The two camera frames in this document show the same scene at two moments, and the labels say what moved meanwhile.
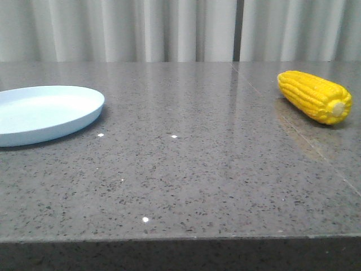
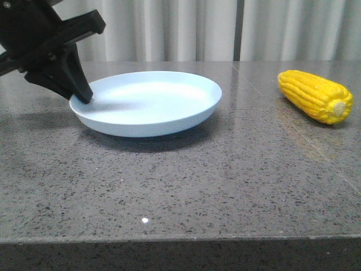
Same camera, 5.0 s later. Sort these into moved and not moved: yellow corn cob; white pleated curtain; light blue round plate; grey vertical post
Moved: light blue round plate
Not moved: yellow corn cob; grey vertical post; white pleated curtain
